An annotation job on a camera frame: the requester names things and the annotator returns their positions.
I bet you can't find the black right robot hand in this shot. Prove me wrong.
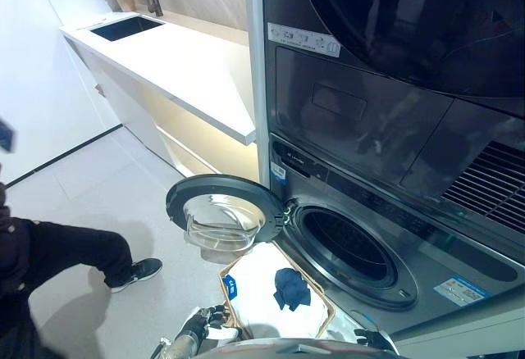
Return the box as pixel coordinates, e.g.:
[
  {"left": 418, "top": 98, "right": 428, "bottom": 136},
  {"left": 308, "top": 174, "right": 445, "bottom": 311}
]
[{"left": 353, "top": 328, "right": 397, "bottom": 354}]

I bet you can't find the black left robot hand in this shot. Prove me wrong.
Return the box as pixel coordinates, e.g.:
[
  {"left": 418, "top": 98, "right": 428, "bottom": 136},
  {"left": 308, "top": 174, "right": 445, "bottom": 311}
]
[{"left": 191, "top": 304, "right": 243, "bottom": 342}]

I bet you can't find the dark blue cloth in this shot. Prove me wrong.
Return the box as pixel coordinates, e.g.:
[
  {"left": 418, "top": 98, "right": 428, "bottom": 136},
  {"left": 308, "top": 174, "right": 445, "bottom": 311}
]
[{"left": 272, "top": 267, "right": 313, "bottom": 311}]

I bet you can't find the blue basket label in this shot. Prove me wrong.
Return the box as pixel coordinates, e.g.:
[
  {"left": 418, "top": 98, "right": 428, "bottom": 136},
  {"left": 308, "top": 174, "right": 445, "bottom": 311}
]
[{"left": 222, "top": 275, "right": 239, "bottom": 301}]

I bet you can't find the wicker basket with white liner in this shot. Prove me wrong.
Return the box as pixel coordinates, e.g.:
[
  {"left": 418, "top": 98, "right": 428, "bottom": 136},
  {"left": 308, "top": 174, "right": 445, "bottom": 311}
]
[{"left": 217, "top": 240, "right": 336, "bottom": 339}]

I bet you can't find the dark grey washing machine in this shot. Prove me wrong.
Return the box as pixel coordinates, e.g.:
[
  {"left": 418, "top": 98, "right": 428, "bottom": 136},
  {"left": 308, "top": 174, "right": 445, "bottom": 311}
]
[{"left": 268, "top": 131, "right": 525, "bottom": 335}]

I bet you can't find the person in black clothes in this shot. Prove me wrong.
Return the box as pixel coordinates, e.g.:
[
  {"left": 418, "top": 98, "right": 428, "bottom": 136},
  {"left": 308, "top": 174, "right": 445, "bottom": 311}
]
[{"left": 0, "top": 182, "right": 135, "bottom": 359}]

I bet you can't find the silver robot torso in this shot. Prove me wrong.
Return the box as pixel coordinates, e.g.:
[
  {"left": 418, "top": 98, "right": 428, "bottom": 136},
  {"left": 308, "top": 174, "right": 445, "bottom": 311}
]
[{"left": 196, "top": 336, "right": 401, "bottom": 359}]

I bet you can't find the black sneaker white sole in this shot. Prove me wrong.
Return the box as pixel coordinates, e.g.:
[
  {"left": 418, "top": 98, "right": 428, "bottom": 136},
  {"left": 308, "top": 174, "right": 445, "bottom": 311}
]
[{"left": 109, "top": 257, "right": 164, "bottom": 293}]

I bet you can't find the white and orange energy label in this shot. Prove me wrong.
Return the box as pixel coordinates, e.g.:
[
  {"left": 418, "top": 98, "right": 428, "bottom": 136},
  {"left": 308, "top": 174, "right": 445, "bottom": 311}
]
[{"left": 433, "top": 273, "right": 492, "bottom": 306}]

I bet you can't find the round glass washer door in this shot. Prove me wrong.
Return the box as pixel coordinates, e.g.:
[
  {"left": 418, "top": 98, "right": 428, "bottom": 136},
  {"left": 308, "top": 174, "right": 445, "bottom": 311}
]
[{"left": 166, "top": 173, "right": 293, "bottom": 262}]

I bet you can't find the blue and white side sticker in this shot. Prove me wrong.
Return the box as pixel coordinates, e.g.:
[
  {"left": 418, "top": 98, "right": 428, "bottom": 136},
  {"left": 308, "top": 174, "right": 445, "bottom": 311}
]
[{"left": 269, "top": 161, "right": 288, "bottom": 188}]

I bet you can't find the white base cabinet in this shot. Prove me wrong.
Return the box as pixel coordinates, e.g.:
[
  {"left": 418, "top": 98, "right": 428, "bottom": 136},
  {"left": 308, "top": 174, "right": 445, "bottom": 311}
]
[{"left": 63, "top": 34, "right": 259, "bottom": 180}]

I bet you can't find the dark grey stacked dryer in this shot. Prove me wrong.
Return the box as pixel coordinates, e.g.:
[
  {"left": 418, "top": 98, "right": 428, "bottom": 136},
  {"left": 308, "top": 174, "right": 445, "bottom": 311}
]
[{"left": 260, "top": 0, "right": 525, "bottom": 235}]

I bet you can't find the white upright side panel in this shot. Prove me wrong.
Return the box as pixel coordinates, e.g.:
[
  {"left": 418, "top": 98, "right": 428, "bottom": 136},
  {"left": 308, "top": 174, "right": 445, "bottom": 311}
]
[{"left": 244, "top": 0, "right": 274, "bottom": 190}]

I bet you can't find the white counter top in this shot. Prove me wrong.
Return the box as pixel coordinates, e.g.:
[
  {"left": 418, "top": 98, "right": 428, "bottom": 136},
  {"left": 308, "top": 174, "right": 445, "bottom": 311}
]
[{"left": 59, "top": 11, "right": 258, "bottom": 146}]

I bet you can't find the dark blue flat object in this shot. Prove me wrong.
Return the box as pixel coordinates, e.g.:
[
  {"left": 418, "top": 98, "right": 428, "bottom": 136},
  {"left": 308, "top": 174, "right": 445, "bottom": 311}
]
[{"left": 0, "top": 117, "right": 18, "bottom": 154}]

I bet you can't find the white instruction sticker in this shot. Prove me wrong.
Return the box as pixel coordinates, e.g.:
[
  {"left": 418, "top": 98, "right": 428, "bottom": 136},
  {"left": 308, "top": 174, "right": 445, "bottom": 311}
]
[{"left": 267, "top": 21, "right": 342, "bottom": 57}]

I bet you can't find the black inset sink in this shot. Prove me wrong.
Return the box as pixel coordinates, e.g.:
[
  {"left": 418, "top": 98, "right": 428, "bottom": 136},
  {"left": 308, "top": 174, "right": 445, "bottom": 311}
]
[{"left": 89, "top": 14, "right": 167, "bottom": 43}]

